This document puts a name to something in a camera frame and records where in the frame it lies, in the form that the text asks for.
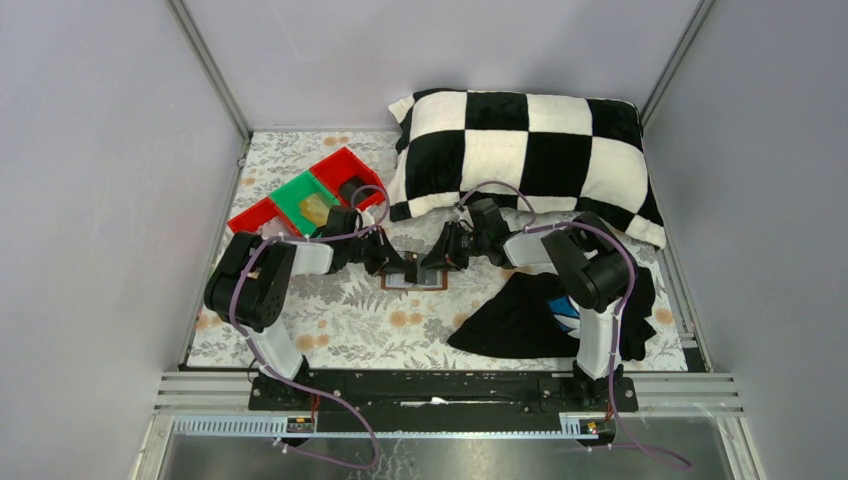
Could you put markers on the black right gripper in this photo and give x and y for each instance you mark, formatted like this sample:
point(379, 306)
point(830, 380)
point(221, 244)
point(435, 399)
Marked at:
point(444, 255)

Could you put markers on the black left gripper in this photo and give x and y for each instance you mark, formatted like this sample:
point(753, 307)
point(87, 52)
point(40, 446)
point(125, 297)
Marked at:
point(386, 258)

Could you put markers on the brown leather card holder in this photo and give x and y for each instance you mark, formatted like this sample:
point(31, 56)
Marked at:
point(421, 279)

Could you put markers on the black shirt blue white print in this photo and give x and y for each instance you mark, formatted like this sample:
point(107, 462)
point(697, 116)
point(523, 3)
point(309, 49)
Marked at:
point(530, 318)

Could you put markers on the green plastic bin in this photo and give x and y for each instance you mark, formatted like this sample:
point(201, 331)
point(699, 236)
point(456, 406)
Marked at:
point(287, 200)

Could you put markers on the red bin with cards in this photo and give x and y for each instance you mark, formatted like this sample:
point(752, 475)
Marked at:
point(259, 214)

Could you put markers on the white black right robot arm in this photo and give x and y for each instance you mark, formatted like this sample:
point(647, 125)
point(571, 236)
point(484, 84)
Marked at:
point(597, 272)

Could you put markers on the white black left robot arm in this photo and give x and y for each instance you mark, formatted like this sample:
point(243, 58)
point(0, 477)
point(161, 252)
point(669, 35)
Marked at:
point(249, 284)

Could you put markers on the black object in red bin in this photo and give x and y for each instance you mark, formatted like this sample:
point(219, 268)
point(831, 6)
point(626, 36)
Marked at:
point(353, 191)

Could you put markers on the yellow object in green bin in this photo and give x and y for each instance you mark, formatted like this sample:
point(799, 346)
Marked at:
point(316, 208)

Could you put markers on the floral patterned table mat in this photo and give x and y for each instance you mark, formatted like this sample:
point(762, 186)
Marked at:
point(347, 320)

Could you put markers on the black white checkered pillow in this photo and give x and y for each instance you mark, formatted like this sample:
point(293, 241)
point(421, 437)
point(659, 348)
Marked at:
point(530, 152)

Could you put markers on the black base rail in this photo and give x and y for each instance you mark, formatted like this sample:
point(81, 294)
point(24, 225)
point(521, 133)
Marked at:
point(422, 401)

